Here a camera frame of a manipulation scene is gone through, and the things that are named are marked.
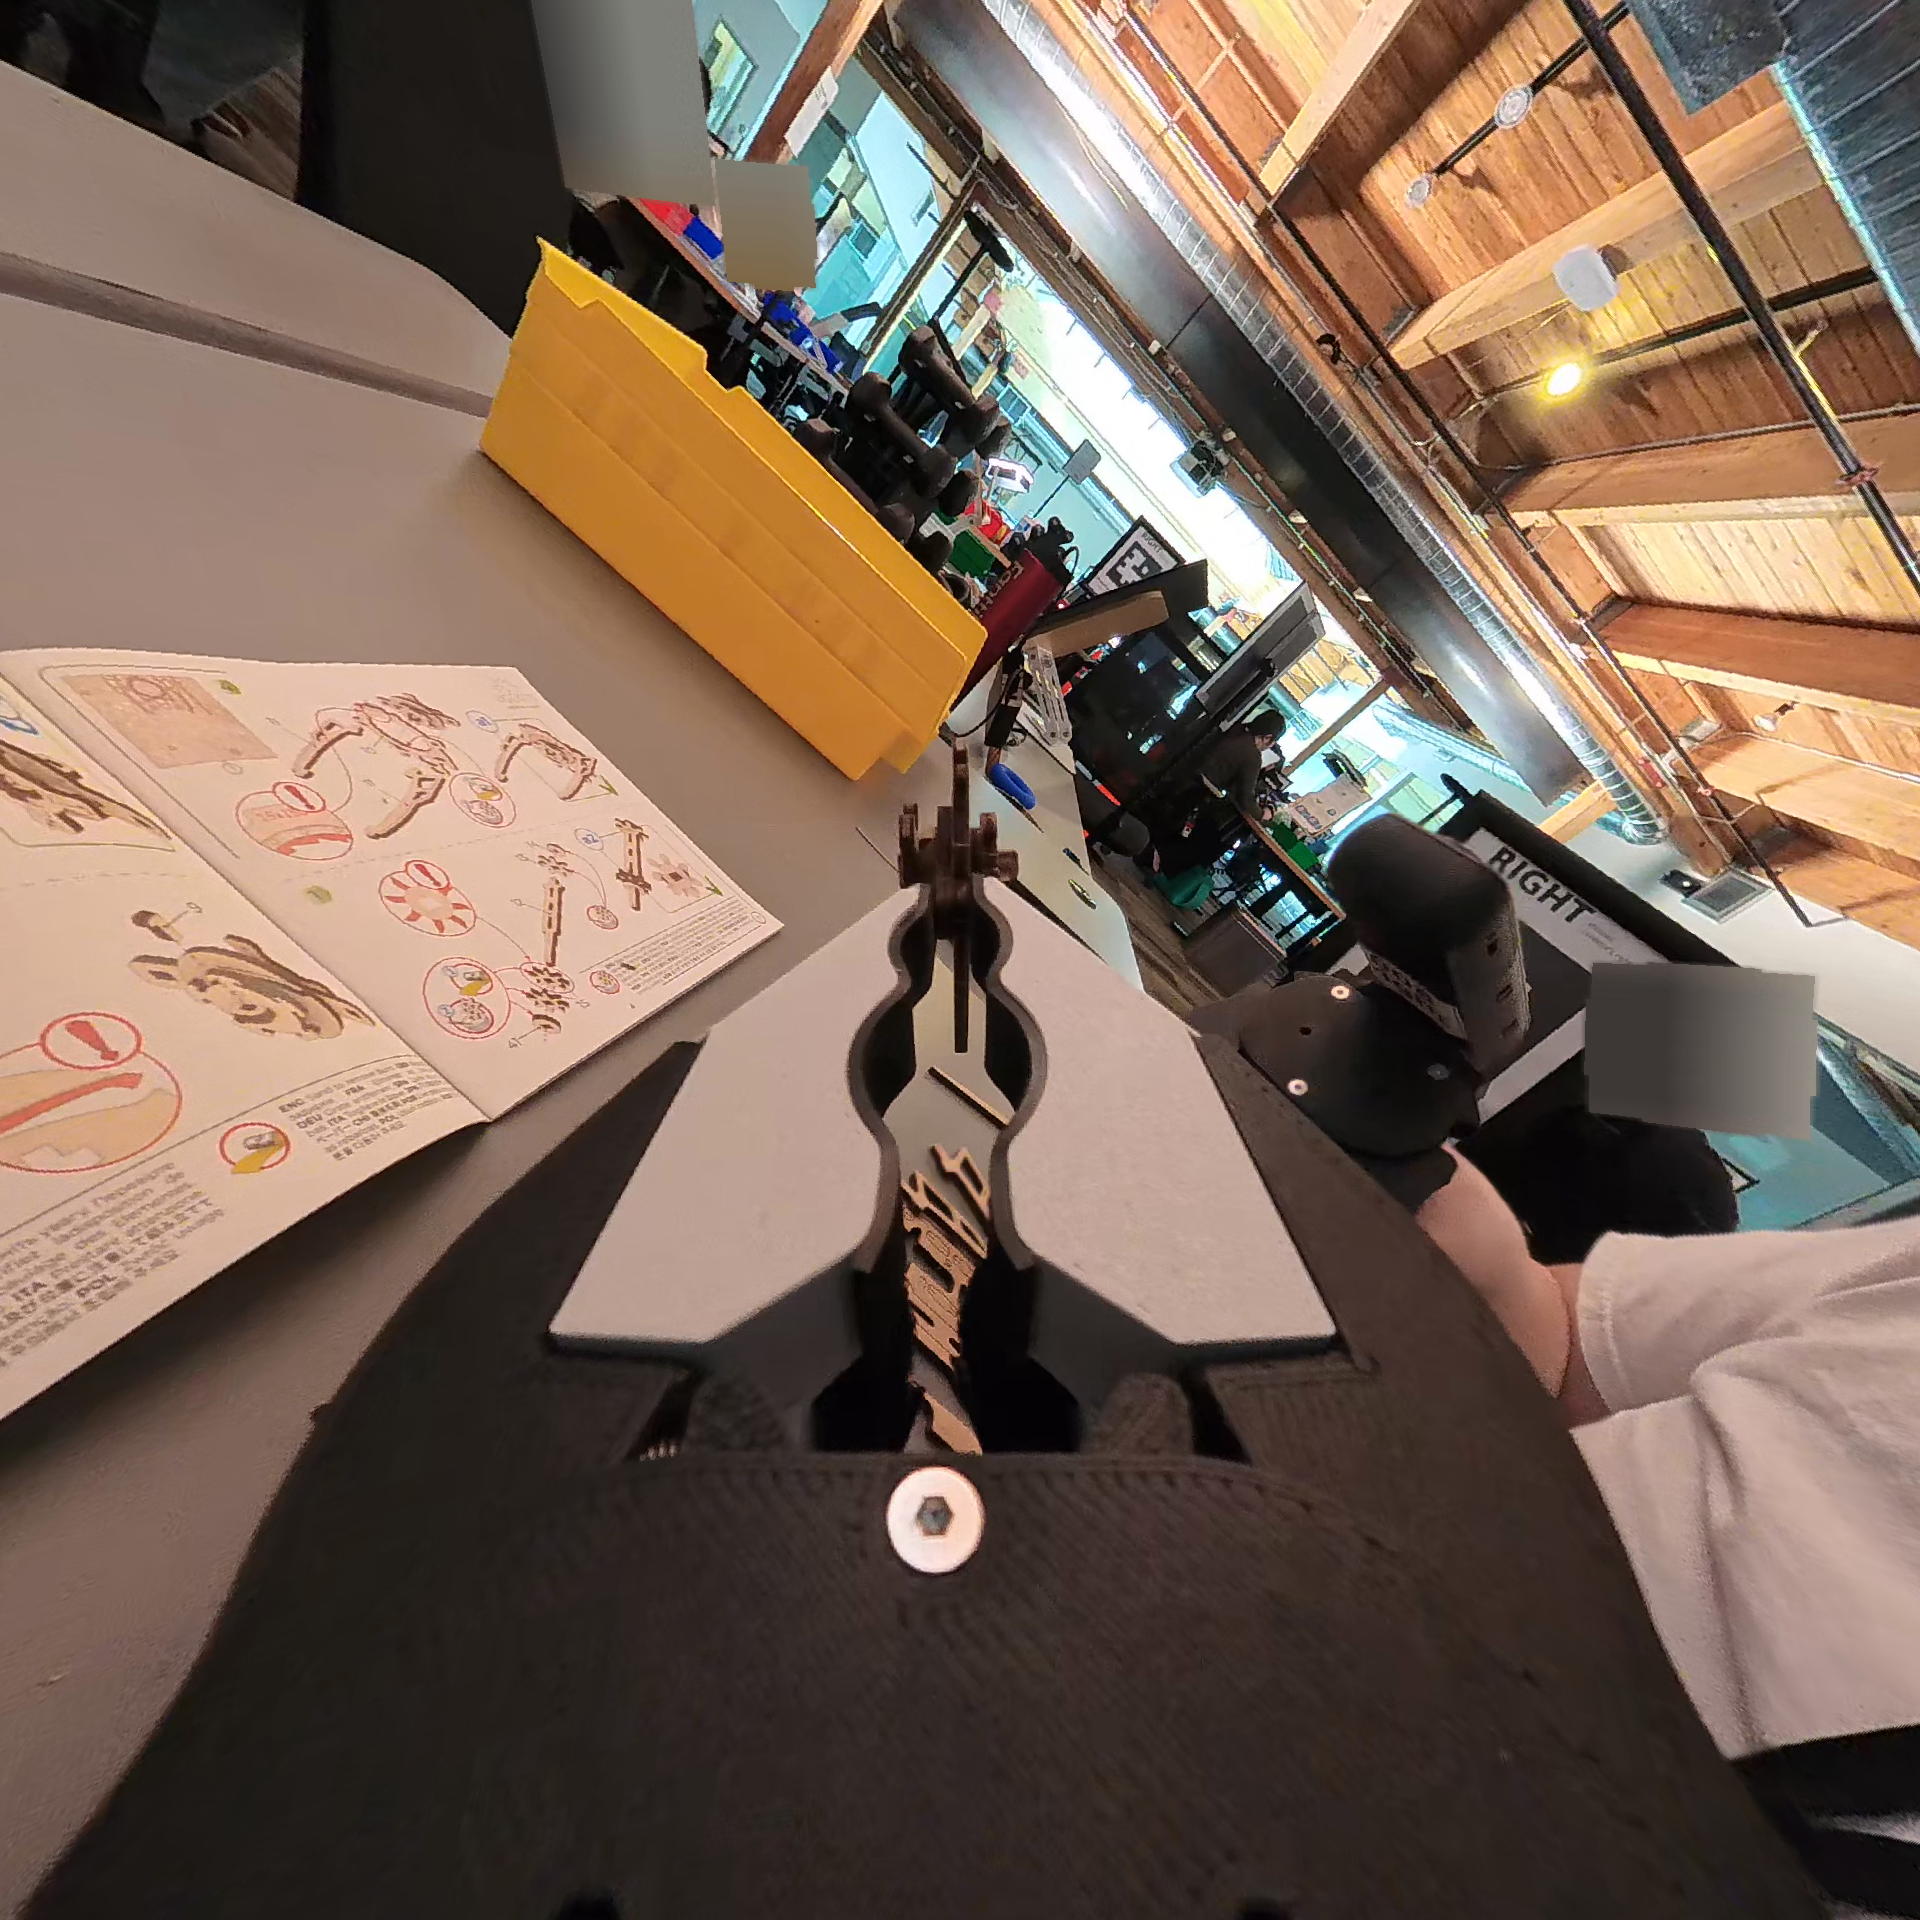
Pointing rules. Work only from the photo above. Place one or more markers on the yellow plastic bin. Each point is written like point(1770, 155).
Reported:
point(720, 539)

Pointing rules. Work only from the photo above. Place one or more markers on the white t-shirt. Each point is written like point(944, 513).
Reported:
point(1756, 1471)

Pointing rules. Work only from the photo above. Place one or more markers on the black and white marker board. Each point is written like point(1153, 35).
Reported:
point(1142, 562)

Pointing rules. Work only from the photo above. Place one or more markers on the assembly instruction booklet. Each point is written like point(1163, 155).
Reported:
point(374, 902)

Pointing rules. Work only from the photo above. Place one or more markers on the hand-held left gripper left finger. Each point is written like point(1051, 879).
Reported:
point(720, 1184)

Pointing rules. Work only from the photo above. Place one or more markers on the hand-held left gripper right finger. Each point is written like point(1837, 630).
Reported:
point(1154, 1184)

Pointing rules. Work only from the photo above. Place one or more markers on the person's right forearm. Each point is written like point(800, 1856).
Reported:
point(1500, 1275)

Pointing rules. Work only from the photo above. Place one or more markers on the round ceiling lamp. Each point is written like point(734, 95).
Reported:
point(1562, 377)

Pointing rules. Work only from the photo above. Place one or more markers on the rack of black dumbbells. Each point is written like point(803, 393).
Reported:
point(900, 435)

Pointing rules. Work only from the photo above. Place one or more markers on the black computer monitor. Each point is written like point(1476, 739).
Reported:
point(1258, 651)

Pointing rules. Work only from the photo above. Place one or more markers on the round wooden model assembly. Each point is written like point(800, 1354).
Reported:
point(954, 857)

